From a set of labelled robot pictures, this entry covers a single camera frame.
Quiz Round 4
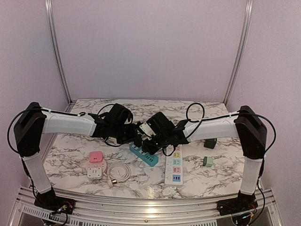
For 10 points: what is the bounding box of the dark grey USB charger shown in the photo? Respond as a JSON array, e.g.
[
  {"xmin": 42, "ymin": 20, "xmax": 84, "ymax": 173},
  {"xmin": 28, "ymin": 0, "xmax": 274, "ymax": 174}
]
[{"xmin": 134, "ymin": 137, "xmax": 143, "ymax": 147}]

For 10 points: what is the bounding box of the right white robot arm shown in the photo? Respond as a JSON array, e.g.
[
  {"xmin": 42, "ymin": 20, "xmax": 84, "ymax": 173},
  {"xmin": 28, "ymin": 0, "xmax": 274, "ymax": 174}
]
[{"xmin": 134, "ymin": 105, "xmax": 276, "ymax": 211}]

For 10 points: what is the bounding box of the left aluminium frame post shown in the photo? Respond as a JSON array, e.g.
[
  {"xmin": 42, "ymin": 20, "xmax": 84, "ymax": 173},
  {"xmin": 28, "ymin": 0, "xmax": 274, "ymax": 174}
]
[{"xmin": 45, "ymin": 0, "xmax": 72, "ymax": 105}]

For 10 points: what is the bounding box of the pink round power strip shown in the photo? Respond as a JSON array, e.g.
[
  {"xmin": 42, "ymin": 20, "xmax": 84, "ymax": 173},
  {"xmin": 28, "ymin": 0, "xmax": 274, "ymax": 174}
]
[{"xmin": 86, "ymin": 160, "xmax": 108, "ymax": 180}]

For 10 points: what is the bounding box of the right aluminium frame post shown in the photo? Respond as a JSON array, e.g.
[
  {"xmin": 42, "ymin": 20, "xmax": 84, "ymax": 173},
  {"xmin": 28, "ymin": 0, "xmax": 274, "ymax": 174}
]
[{"xmin": 223, "ymin": 0, "xmax": 253, "ymax": 105}]

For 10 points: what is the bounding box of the front aluminium rail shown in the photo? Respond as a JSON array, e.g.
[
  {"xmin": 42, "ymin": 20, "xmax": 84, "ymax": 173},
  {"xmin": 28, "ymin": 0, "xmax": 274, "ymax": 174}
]
[{"xmin": 6, "ymin": 187, "xmax": 284, "ymax": 226}]

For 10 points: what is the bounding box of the pink square plug adapter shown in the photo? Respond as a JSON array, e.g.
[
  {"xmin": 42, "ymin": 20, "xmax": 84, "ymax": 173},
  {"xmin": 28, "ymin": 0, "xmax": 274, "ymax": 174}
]
[{"xmin": 89, "ymin": 151, "xmax": 103, "ymax": 163}]

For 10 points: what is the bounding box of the teal power strip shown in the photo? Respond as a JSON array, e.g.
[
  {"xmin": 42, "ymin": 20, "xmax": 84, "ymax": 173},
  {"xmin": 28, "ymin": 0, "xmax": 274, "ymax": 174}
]
[{"xmin": 129, "ymin": 143, "xmax": 158, "ymax": 167}]

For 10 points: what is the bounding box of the aluminium frame post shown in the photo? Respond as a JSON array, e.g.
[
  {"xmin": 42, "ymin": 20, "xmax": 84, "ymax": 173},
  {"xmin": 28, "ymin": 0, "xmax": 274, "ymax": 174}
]
[
  {"xmin": 223, "ymin": 0, "xmax": 253, "ymax": 105},
  {"xmin": 45, "ymin": 0, "xmax": 72, "ymax": 105}
]

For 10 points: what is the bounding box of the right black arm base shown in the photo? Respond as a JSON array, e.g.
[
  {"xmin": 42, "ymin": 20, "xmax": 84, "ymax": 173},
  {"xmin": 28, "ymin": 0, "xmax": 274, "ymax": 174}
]
[{"xmin": 216, "ymin": 189, "xmax": 258, "ymax": 216}]

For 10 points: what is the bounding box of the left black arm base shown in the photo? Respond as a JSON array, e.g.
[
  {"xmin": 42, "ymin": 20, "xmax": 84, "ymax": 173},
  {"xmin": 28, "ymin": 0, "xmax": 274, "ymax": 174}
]
[{"xmin": 34, "ymin": 188, "xmax": 75, "ymax": 214}]

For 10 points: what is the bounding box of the pink coiled cable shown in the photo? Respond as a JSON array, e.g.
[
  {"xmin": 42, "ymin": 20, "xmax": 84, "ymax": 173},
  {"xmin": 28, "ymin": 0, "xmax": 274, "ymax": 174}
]
[{"xmin": 107, "ymin": 162, "xmax": 131, "ymax": 188}]

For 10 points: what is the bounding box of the light green plug adapter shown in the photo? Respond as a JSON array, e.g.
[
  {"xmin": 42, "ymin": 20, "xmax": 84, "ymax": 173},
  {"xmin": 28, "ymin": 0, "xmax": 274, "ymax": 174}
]
[{"xmin": 203, "ymin": 156, "xmax": 214, "ymax": 167}]

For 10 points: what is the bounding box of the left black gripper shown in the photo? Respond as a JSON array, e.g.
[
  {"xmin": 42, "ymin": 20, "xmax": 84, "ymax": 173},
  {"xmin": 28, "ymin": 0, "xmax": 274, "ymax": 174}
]
[{"xmin": 111, "ymin": 123, "xmax": 139, "ymax": 145}]

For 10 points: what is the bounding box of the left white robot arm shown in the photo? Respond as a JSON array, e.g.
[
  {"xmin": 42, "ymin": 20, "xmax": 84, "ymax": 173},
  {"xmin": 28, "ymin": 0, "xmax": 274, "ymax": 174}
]
[{"xmin": 8, "ymin": 102, "xmax": 136, "ymax": 210}]

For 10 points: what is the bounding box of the white long power strip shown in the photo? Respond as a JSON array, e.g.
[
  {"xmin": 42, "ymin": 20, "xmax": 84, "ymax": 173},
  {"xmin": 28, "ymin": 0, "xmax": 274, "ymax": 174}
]
[{"xmin": 164, "ymin": 145, "xmax": 183, "ymax": 187}]

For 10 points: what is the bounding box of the dark green cube adapter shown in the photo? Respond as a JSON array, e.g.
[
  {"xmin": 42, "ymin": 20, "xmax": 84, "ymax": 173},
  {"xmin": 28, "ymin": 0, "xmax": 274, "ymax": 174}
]
[{"xmin": 204, "ymin": 138, "xmax": 217, "ymax": 149}]

